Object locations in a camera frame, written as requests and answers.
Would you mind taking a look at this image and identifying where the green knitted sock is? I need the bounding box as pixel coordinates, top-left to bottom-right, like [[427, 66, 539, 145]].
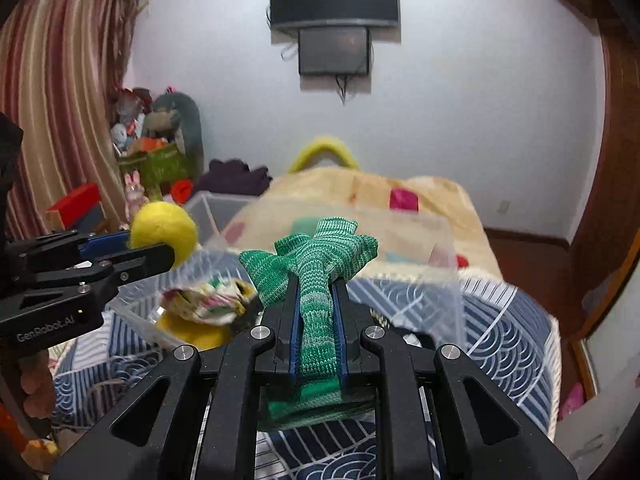
[[239, 217, 380, 432]]

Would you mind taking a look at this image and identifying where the dark purple cloth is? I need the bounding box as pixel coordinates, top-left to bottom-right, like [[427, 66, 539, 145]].
[[192, 158, 274, 197]]

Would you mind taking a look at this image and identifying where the beige printed blanket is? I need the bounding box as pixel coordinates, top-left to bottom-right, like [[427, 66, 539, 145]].
[[220, 165, 504, 287]]

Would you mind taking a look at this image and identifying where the small black wall monitor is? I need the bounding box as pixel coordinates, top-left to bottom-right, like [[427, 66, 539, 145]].
[[297, 27, 372, 77]]

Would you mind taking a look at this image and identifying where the grey plush toy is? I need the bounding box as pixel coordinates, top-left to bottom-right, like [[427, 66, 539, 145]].
[[145, 91, 205, 172]]

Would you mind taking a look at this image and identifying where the pink rabbit toy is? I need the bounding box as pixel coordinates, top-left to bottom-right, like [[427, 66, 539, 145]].
[[122, 170, 146, 219]]

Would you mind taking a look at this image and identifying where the green toy box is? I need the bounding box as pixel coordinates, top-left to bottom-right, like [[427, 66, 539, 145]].
[[118, 142, 194, 197]]

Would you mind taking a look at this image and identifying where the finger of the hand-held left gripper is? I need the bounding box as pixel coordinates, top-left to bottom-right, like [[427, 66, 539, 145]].
[[95, 243, 177, 292], [75, 231, 134, 262]]

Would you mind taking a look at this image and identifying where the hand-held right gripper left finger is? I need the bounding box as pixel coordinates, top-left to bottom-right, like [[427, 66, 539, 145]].
[[50, 276, 303, 480]]

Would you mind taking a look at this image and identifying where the blue wave patterned quilt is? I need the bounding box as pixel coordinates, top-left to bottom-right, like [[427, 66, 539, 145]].
[[50, 274, 560, 480]]

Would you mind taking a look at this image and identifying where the red box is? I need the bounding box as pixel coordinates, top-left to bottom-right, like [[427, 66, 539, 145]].
[[47, 183, 104, 231]]

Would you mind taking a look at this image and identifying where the floral patterned cloth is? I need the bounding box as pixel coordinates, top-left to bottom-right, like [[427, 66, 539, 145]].
[[162, 280, 259, 327]]

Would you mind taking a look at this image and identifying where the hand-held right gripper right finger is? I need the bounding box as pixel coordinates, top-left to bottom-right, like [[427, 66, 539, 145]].
[[331, 279, 581, 480]]

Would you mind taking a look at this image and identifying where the striped red beige curtain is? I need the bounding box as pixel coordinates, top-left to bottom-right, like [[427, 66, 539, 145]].
[[0, 0, 152, 242]]

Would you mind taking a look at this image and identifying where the pink cloth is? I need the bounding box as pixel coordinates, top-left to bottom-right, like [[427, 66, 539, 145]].
[[559, 382, 586, 422]]

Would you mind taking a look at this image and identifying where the yellow plush ball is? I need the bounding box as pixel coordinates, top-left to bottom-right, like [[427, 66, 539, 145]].
[[128, 201, 200, 269]]

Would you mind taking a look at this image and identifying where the yellow plush toy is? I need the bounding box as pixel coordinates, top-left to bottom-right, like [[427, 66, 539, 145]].
[[155, 310, 237, 352]]

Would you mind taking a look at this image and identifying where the pile of small toys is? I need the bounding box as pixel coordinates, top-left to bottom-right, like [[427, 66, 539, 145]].
[[109, 87, 157, 157]]

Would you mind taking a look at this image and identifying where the yellow plush arch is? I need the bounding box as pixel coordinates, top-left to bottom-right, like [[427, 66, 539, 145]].
[[289, 134, 361, 174]]

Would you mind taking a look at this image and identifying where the clear plastic storage box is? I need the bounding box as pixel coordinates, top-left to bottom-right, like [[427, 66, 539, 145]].
[[107, 191, 465, 357]]

